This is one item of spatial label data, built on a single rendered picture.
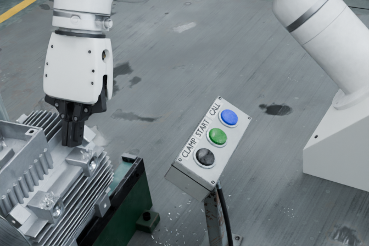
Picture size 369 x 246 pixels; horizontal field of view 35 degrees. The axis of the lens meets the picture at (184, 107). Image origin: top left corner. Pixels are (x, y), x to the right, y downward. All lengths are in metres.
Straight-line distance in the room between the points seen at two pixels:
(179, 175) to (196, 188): 0.03
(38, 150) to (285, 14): 0.57
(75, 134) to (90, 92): 0.08
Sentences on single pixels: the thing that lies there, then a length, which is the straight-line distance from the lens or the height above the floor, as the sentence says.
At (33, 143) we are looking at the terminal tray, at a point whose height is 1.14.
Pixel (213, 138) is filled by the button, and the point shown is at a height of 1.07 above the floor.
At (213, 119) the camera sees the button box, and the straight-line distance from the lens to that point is 0.92.
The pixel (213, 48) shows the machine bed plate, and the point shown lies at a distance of 1.65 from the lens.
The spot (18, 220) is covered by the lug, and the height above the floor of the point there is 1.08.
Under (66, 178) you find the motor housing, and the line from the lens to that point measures 0.89.
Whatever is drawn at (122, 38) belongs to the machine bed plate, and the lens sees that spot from 1.77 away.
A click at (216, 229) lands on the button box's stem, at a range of 1.03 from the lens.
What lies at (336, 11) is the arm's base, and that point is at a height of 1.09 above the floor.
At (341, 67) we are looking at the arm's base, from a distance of 1.18.
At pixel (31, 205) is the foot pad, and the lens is 0.85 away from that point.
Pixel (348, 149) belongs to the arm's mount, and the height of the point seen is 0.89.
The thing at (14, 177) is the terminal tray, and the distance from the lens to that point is 0.83.
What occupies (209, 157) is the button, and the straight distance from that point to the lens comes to 0.86.
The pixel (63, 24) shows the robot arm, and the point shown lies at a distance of 0.85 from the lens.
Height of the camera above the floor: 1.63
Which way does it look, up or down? 36 degrees down
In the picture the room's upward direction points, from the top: 8 degrees counter-clockwise
